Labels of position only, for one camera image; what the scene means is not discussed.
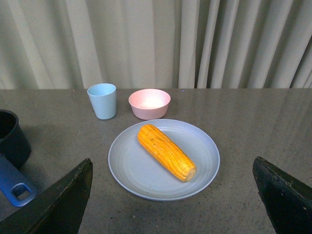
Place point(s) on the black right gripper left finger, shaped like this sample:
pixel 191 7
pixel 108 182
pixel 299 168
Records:
pixel 59 209

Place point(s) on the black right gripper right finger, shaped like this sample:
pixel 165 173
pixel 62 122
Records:
pixel 287 200

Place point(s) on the yellow corn cob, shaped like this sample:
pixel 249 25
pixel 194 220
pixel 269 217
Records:
pixel 166 152

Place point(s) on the dark blue saucepan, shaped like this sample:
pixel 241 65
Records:
pixel 14 152

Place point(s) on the grey-blue round plate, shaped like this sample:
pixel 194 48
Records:
pixel 139 173

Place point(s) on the light blue cup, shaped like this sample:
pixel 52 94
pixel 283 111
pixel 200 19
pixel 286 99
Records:
pixel 103 98

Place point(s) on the pink bowl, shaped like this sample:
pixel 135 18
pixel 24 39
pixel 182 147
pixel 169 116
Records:
pixel 148 104

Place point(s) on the beige curtain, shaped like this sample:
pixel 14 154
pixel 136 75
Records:
pixel 64 44

